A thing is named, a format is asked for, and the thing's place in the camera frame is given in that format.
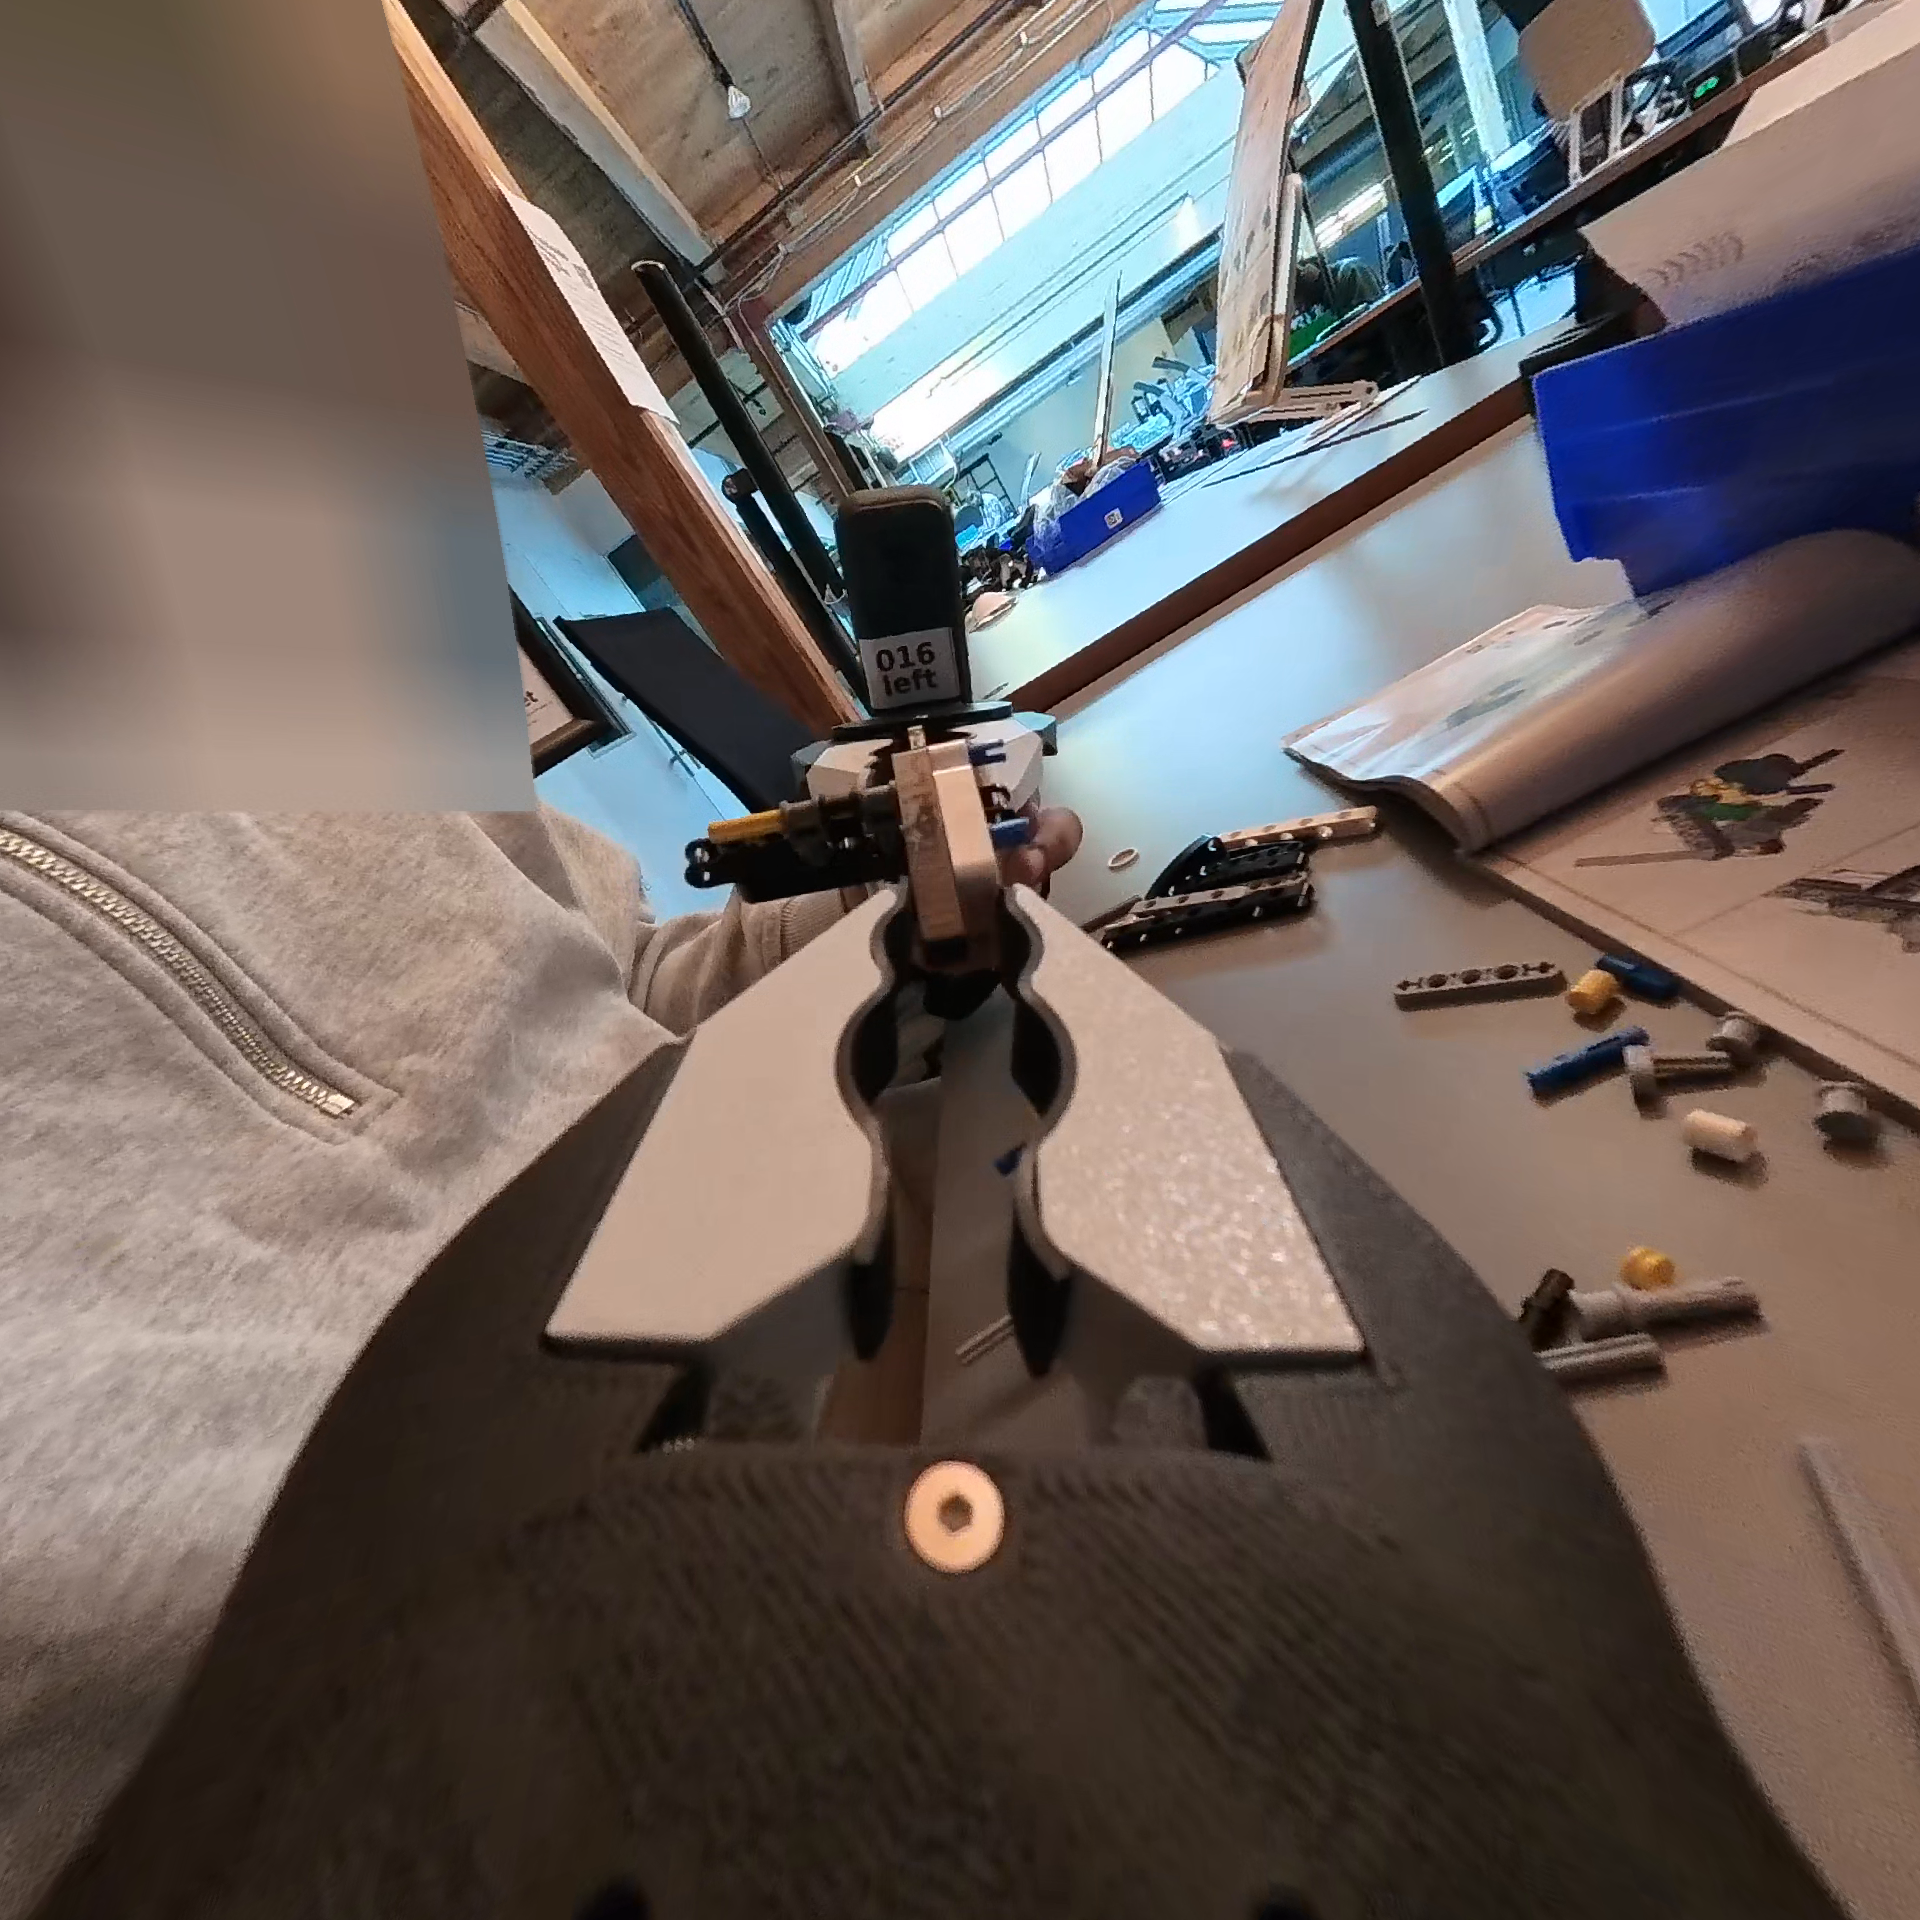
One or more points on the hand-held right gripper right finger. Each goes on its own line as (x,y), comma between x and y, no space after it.
(1184,1185)

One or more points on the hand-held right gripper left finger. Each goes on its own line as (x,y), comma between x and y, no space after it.
(705,1185)

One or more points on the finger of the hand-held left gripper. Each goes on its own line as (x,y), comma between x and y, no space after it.
(840,781)
(1017,768)

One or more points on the black and grey lego assembly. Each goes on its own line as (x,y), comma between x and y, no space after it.
(947,839)

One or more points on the person's left forearm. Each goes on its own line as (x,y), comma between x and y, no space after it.
(705,947)

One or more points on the grey five-hole lego beam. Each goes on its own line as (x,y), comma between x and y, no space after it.
(1477,984)

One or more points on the black lego pin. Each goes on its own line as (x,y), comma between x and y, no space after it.
(1547,1299)

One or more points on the long blue lego pin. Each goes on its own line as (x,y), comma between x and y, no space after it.
(1584,1061)

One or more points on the short grey lego axle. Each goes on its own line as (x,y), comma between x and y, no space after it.
(1599,1357)

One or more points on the small yellow lego bush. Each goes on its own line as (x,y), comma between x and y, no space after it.
(1649,1266)

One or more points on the grey lego axle pin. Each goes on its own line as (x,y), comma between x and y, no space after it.
(1667,1073)

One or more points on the short blue lego pin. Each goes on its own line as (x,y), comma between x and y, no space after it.
(1649,979)

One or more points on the white lego connector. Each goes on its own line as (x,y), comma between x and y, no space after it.
(1721,1135)

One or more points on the small grey lego pin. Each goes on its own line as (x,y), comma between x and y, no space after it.
(1740,1032)

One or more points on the open lego instruction booklet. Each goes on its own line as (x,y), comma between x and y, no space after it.
(1620,720)

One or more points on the grey lego bush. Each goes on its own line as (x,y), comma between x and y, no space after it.
(1847,1112)

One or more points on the long thin grey lego axle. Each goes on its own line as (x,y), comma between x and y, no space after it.
(1861,1538)

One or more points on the person's left hand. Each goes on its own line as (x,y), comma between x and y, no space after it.
(1047,853)

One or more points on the small blue storage bin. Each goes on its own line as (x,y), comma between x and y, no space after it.
(1102,514)

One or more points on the framed sign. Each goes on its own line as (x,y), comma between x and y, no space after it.
(558,684)

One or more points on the slanted wooden beam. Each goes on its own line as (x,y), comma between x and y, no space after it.
(602,420)

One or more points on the white paper notice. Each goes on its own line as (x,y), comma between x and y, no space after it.
(593,301)

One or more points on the person's grey sweatshirt torso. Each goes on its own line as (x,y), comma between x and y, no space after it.
(224,1201)

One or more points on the upright cardboard sheet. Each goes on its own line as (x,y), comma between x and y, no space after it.
(1258,225)

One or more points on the blue plastic bin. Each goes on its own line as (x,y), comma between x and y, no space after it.
(1740,436)

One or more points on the white cardboard box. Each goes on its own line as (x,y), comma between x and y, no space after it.
(1785,194)

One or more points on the black metal post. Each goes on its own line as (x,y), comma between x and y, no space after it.
(1403,180)
(735,420)

